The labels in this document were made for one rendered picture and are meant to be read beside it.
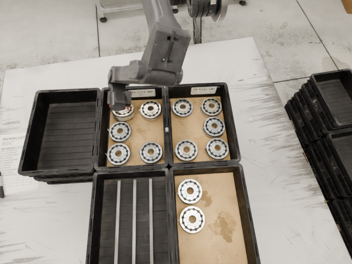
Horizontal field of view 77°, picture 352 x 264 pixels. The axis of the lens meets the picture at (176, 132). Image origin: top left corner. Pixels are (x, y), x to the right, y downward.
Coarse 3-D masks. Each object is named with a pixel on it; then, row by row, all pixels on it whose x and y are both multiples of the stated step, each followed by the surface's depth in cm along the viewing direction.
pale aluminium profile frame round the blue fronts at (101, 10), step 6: (96, 0) 229; (96, 6) 234; (102, 6) 237; (108, 6) 241; (114, 6) 241; (120, 6) 241; (126, 6) 241; (132, 6) 242; (138, 6) 243; (174, 6) 251; (102, 12) 241; (174, 12) 257; (102, 18) 250
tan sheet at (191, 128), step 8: (216, 96) 115; (192, 104) 112; (200, 104) 112; (200, 112) 111; (176, 120) 109; (184, 120) 109; (192, 120) 109; (200, 120) 109; (176, 128) 107; (184, 128) 107; (192, 128) 107; (200, 128) 107; (176, 136) 105; (184, 136) 105; (192, 136) 105; (200, 136) 105; (224, 136) 106; (176, 144) 104; (200, 144) 104; (200, 152) 102; (176, 160) 100; (200, 160) 101; (208, 160) 101
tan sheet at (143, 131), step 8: (136, 104) 112; (160, 104) 112; (136, 112) 110; (112, 120) 108; (128, 120) 108; (136, 120) 108; (144, 120) 108; (160, 120) 108; (136, 128) 107; (144, 128) 107; (152, 128) 107; (160, 128) 107; (136, 136) 105; (144, 136) 105; (152, 136) 105; (160, 136) 105; (112, 144) 103; (128, 144) 103; (136, 144) 103; (160, 144) 103; (136, 152) 102; (152, 152) 102; (136, 160) 100
